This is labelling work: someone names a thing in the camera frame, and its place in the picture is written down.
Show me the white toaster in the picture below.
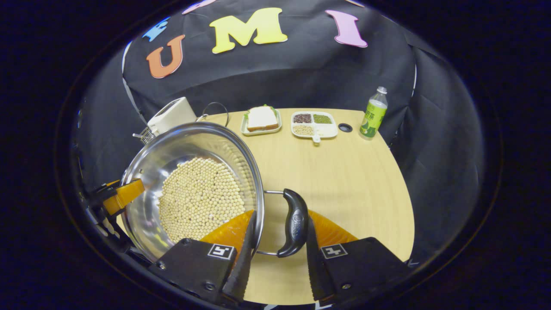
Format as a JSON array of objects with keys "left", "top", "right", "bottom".
[{"left": 147, "top": 96, "right": 198, "bottom": 136}]

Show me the black power cable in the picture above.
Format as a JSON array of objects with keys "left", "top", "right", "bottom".
[{"left": 196, "top": 102, "right": 229, "bottom": 127}]

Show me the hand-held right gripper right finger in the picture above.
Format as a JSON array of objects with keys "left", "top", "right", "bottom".
[{"left": 305, "top": 210, "right": 412, "bottom": 304}]

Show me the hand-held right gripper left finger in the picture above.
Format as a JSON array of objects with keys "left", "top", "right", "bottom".
[{"left": 149, "top": 210, "right": 257, "bottom": 307}]

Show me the black backdrop cloth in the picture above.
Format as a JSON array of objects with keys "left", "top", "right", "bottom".
[{"left": 71, "top": 0, "right": 485, "bottom": 267}]

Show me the green drink bottle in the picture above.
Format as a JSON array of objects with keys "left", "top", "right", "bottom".
[{"left": 359, "top": 86, "right": 388, "bottom": 140}]

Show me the sandwich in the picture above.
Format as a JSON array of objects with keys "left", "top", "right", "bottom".
[{"left": 244, "top": 105, "right": 279, "bottom": 132}]

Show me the pile of soybeans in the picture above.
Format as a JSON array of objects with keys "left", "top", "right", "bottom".
[{"left": 157, "top": 157, "right": 247, "bottom": 244}]

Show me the white divided bean tray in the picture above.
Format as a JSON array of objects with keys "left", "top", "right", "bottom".
[{"left": 291, "top": 111, "right": 338, "bottom": 143}]

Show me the stainless steel pot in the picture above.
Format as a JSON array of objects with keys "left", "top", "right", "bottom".
[{"left": 120, "top": 121, "right": 310, "bottom": 263}]

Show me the small pale green plate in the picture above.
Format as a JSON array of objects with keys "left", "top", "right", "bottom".
[{"left": 240, "top": 108, "right": 283, "bottom": 136}]

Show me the wire utensil basket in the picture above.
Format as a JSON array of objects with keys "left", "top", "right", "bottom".
[{"left": 133, "top": 127, "right": 156, "bottom": 145}]

